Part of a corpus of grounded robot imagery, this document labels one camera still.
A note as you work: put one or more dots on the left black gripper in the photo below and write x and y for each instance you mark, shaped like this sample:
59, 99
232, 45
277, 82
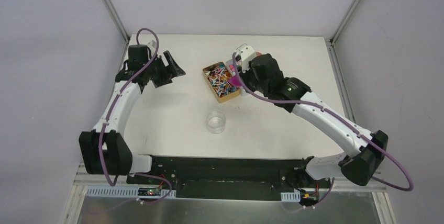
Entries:
161, 71

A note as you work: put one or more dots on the white tin of candies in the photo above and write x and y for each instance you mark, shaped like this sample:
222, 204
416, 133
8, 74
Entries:
231, 69

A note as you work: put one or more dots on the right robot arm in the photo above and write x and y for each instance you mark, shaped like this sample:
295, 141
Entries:
362, 150

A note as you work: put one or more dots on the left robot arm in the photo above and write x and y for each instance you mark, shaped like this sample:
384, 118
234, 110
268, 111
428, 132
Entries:
105, 144

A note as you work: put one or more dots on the left white cable duct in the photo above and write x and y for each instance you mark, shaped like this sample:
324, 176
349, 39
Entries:
130, 192

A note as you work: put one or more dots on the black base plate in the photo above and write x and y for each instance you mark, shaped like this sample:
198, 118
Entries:
235, 179

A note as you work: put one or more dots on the right white cable duct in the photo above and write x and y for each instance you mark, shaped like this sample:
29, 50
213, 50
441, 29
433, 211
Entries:
294, 196

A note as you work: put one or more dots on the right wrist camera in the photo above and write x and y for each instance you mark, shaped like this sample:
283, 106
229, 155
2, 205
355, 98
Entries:
243, 55

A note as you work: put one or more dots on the gold tin of lollipops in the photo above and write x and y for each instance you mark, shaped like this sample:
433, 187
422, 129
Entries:
217, 76

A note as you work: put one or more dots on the magenta plastic scoop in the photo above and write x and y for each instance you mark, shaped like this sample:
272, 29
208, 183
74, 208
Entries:
235, 81

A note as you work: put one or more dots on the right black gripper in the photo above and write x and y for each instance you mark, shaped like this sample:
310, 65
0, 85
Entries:
244, 77

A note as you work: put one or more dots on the clear plastic cup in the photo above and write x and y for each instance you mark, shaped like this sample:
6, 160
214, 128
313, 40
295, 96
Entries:
216, 122

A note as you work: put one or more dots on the white cable duct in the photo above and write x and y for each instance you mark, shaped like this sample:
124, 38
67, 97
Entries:
294, 196
130, 192

